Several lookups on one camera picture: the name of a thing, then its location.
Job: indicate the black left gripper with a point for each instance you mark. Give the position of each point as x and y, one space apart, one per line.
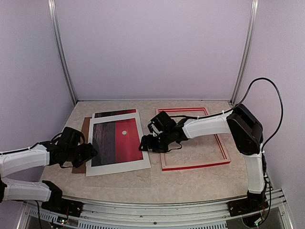
89 153

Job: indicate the aluminium corner post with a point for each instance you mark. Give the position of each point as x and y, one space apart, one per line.
246 51
60 50

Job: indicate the right aluminium corner post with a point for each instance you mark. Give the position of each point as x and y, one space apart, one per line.
246 51

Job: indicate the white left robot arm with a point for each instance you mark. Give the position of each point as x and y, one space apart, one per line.
67 146

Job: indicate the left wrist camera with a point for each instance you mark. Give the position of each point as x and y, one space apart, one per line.
70 136

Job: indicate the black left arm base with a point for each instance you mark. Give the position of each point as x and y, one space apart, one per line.
62 205

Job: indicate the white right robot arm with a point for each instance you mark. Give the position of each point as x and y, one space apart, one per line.
246 130

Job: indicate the aluminium front rail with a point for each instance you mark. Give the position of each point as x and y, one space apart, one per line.
198 215

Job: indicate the left aluminium corner post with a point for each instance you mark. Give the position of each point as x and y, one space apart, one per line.
60 50

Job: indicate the white photo mat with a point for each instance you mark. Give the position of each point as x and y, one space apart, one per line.
114 164

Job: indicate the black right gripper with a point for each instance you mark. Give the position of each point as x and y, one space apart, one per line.
147 139

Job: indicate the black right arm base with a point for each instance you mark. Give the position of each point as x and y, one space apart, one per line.
253 202

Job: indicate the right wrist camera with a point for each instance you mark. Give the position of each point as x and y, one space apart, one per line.
163 122

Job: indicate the wooden picture frame red edge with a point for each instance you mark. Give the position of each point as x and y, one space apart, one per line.
204 151

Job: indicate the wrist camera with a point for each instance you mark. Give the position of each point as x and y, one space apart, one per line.
70 136
163 122

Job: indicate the red and black photo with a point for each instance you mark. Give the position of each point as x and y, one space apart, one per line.
119 143

